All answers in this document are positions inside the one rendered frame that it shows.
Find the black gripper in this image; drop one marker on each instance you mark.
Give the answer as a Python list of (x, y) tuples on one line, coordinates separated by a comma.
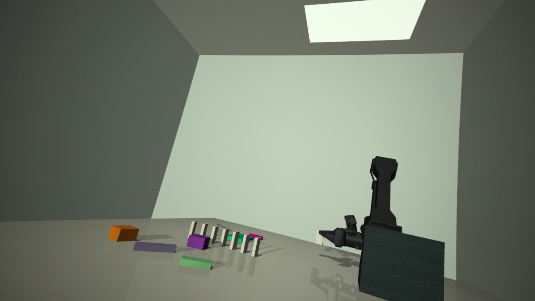
[(341, 238)]

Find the orange block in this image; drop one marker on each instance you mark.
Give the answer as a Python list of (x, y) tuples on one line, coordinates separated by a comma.
[(123, 233)]

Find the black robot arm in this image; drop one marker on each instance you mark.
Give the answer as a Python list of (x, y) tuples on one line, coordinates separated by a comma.
[(384, 170)]

